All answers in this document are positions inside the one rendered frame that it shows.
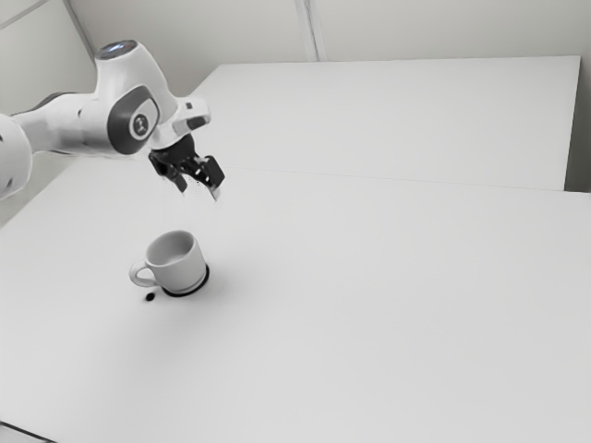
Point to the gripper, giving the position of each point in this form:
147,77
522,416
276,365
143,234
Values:
179,154

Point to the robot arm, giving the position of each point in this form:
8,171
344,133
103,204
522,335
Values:
92,115

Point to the white mug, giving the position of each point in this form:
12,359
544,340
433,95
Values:
174,263

